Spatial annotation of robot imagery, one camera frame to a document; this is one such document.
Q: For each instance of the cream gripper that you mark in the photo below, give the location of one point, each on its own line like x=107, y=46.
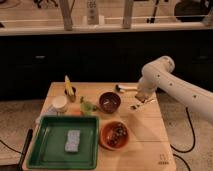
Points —
x=145, y=92

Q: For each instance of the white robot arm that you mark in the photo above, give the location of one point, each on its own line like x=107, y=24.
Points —
x=157, y=74

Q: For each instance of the purple bowl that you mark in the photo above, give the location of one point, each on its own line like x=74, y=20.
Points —
x=109, y=102

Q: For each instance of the orange bowl with beads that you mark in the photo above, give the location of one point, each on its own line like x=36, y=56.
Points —
x=114, y=135

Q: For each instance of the silver fork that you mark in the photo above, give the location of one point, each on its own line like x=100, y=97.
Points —
x=136, y=106

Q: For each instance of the green leafy toy vegetable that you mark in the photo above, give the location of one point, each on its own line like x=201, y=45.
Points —
x=86, y=107

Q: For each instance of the orange toy carrot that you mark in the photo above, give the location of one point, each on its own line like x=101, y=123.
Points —
x=76, y=113

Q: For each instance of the blue-grey sponge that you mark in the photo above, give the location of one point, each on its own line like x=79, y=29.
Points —
x=73, y=141

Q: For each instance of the white round container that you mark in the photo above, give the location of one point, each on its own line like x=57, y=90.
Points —
x=60, y=103

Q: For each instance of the green plastic tray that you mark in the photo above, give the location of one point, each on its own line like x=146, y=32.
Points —
x=48, y=149

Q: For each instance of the black rod left of table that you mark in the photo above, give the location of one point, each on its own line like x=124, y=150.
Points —
x=25, y=148

